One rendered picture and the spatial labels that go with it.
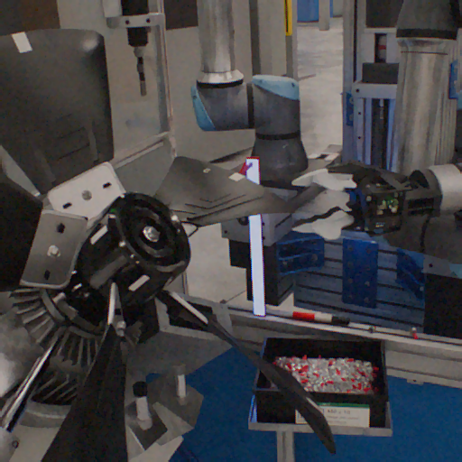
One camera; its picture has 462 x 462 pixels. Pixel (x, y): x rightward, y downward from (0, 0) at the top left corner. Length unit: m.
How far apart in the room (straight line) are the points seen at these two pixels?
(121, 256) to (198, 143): 4.61
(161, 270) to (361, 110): 0.94
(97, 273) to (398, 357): 0.67
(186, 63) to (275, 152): 3.62
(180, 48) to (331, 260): 3.69
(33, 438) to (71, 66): 0.50
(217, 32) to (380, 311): 0.77
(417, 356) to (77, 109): 0.75
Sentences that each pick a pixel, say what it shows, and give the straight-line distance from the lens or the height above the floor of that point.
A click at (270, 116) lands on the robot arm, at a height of 1.18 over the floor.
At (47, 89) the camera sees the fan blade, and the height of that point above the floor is 1.38.
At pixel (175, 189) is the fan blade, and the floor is 1.20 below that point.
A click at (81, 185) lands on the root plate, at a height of 1.26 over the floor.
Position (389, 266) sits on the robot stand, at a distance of 1.53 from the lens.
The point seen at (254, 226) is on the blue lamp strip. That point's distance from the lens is 1.19.
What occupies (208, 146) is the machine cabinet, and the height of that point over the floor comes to 0.18.
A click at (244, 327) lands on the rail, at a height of 0.83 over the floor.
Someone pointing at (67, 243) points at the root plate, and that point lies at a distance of 0.74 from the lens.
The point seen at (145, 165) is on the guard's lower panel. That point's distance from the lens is 2.18.
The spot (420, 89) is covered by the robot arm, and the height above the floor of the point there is 1.32.
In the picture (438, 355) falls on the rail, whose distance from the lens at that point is 1.22.
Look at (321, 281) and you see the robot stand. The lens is 1.61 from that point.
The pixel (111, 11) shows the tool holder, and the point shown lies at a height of 1.47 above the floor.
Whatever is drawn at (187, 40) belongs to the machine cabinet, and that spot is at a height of 1.08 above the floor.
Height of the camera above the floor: 1.50
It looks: 22 degrees down
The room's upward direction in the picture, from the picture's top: 3 degrees counter-clockwise
